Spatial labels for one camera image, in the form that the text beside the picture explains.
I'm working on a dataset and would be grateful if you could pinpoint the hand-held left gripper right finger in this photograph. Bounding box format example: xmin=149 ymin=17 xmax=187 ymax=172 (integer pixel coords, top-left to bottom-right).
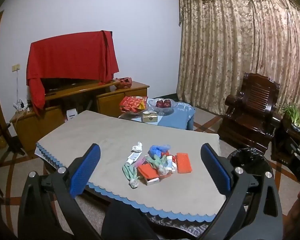
xmin=200 ymin=143 xmax=283 ymax=240

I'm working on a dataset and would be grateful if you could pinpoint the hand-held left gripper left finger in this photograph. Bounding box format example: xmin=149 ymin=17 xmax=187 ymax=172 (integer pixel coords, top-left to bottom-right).
xmin=17 ymin=143 xmax=102 ymax=240

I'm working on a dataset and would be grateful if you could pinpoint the orange sponge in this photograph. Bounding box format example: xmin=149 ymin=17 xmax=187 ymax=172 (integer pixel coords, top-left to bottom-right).
xmin=176 ymin=152 xmax=192 ymax=174

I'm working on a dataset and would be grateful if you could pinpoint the trash bin with black bag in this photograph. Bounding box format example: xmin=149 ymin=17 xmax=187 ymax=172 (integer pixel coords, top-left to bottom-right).
xmin=226 ymin=148 xmax=285 ymax=228

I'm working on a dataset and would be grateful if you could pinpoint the green plastic bag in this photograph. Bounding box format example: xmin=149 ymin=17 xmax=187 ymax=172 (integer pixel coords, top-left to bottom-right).
xmin=145 ymin=155 xmax=167 ymax=170
xmin=122 ymin=164 xmax=140 ymax=188

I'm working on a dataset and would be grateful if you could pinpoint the white tube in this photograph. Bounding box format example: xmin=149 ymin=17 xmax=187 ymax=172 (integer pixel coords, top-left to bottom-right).
xmin=126 ymin=152 xmax=142 ymax=165

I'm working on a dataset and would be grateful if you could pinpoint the white plastic bag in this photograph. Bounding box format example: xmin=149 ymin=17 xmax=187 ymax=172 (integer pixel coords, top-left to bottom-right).
xmin=157 ymin=164 xmax=177 ymax=177

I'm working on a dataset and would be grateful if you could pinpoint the red plastic bag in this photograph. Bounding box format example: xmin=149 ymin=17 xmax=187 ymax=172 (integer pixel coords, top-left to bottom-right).
xmin=161 ymin=150 xmax=177 ymax=163

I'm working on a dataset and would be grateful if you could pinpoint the blue plastic bag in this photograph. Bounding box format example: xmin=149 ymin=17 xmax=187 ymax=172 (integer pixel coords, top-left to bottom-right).
xmin=149 ymin=144 xmax=171 ymax=158

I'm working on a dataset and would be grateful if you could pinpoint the small cardboard box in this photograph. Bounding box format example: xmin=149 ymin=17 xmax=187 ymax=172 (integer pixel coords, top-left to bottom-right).
xmin=145 ymin=176 xmax=160 ymax=186

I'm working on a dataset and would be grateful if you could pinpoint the dark wooden side table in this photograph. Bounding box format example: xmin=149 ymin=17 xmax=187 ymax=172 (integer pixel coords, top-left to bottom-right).
xmin=271 ymin=116 xmax=300 ymax=165

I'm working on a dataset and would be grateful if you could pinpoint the green potted plant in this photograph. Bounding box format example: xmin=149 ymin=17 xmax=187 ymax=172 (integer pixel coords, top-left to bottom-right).
xmin=281 ymin=102 xmax=300 ymax=133

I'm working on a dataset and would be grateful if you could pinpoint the person's dark trouser leg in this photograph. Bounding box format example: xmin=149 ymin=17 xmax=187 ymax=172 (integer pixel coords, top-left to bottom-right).
xmin=101 ymin=201 xmax=160 ymax=240

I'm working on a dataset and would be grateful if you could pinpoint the small glass-top table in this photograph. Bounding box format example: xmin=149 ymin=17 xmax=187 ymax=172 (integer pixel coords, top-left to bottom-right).
xmin=118 ymin=111 xmax=160 ymax=125

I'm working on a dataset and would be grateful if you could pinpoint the dark quilted table cover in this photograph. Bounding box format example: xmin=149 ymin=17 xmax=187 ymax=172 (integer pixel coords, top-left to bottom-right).
xmin=137 ymin=209 xmax=215 ymax=240

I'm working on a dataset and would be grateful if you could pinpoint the wooden television cabinet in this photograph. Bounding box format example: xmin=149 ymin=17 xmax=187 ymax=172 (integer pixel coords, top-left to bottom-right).
xmin=10 ymin=80 xmax=150 ymax=153

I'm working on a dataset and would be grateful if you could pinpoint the black tripod stand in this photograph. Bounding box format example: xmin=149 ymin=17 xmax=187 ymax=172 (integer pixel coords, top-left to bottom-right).
xmin=0 ymin=122 xmax=25 ymax=195

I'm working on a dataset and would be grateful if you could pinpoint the dark wooden armchair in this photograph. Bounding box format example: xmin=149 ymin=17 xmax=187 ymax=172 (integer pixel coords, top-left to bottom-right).
xmin=219 ymin=72 xmax=282 ymax=154

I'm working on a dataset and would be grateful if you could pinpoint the red patterned packet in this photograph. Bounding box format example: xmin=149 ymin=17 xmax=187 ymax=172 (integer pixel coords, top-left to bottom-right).
xmin=119 ymin=96 xmax=148 ymax=113

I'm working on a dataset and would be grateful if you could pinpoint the gold tissue box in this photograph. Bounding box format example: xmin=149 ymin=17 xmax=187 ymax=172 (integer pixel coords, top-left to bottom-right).
xmin=142 ymin=111 xmax=157 ymax=123

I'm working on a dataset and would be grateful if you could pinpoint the glass fruit bowl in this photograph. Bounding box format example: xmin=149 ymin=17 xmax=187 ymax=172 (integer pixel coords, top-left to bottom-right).
xmin=148 ymin=98 xmax=177 ymax=115

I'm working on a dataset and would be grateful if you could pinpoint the black television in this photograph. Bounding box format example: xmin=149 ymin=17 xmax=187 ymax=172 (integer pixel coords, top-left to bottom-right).
xmin=41 ymin=77 xmax=100 ymax=93

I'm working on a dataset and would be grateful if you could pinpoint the power strip with plugs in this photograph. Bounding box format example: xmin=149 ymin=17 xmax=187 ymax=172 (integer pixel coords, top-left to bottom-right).
xmin=13 ymin=99 xmax=32 ymax=112

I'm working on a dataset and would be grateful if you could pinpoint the patterned beige curtain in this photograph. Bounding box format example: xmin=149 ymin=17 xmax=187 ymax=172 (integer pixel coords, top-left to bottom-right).
xmin=177 ymin=0 xmax=300 ymax=130

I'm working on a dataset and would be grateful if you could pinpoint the red cloth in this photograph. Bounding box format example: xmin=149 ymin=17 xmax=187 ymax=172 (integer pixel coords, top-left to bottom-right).
xmin=26 ymin=30 xmax=120 ymax=115

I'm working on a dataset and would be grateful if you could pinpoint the white cable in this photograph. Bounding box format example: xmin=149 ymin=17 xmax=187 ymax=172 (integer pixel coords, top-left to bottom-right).
xmin=14 ymin=71 xmax=19 ymax=105

